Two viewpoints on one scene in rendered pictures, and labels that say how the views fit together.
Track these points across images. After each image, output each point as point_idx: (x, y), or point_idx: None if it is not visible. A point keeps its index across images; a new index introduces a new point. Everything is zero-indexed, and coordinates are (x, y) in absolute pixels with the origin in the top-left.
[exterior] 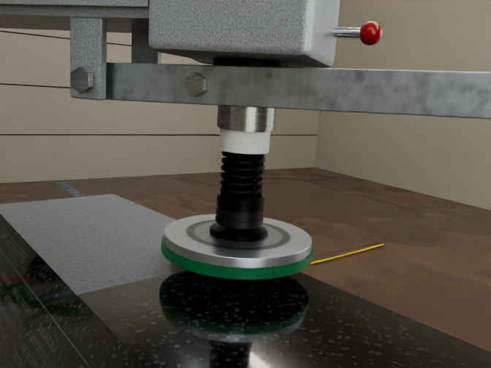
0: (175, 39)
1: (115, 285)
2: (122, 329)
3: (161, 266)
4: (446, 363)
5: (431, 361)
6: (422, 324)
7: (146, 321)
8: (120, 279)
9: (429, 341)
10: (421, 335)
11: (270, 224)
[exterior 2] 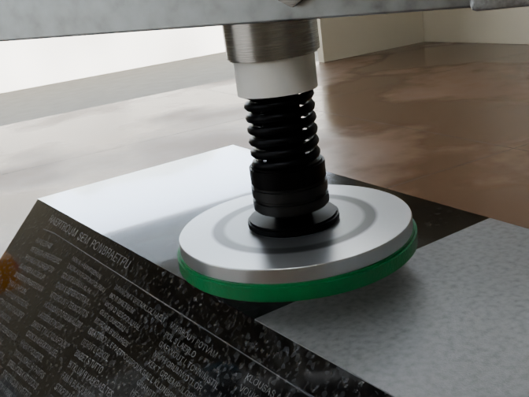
0: None
1: (456, 232)
2: (411, 199)
3: (419, 268)
4: (141, 215)
5: (151, 215)
6: (116, 240)
7: None
8: (460, 240)
9: (132, 228)
10: (132, 231)
11: (231, 248)
